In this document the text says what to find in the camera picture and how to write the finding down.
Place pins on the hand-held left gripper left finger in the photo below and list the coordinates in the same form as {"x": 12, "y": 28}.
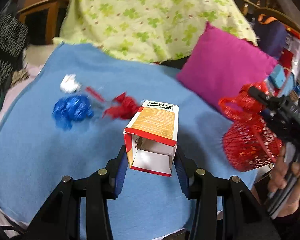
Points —
{"x": 121, "y": 173}

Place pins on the blue wrapper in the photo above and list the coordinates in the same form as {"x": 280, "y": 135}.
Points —
{"x": 72, "y": 110}

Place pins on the red and white printed box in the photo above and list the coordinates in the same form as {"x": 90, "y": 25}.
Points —
{"x": 293, "y": 47}

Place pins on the white paper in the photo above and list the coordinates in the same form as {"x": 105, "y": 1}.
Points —
{"x": 68, "y": 83}

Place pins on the magenta pillow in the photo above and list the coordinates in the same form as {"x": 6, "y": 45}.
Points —
{"x": 222, "y": 67}

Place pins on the red mesh basket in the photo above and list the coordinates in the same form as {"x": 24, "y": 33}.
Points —
{"x": 245, "y": 142}

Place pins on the brown patterned cloth scrap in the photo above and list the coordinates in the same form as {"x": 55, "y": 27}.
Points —
{"x": 20, "y": 77}

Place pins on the red wrapper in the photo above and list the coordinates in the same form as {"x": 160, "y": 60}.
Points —
{"x": 125, "y": 105}

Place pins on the dark blue bag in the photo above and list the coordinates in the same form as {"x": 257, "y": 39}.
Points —
{"x": 270, "y": 37}

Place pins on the green clover print quilt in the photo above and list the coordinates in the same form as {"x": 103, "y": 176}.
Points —
{"x": 140, "y": 17}

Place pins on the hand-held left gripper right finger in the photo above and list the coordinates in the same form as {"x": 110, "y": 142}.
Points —
{"x": 180, "y": 177}

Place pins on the pale bed sheet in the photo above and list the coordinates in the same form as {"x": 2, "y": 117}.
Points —
{"x": 5, "y": 97}

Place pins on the orange and white carton box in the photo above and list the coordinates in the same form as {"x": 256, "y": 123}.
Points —
{"x": 155, "y": 120}

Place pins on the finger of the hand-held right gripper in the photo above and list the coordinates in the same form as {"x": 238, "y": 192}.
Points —
{"x": 261, "y": 96}

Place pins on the black white dotted cloth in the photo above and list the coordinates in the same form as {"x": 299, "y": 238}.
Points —
{"x": 2, "y": 42}

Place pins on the person's right hand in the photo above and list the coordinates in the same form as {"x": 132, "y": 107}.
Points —
{"x": 277, "y": 175}

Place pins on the blue blanket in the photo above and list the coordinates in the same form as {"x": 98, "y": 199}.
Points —
{"x": 65, "y": 167}

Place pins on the wooden chair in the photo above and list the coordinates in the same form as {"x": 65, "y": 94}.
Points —
{"x": 52, "y": 12}

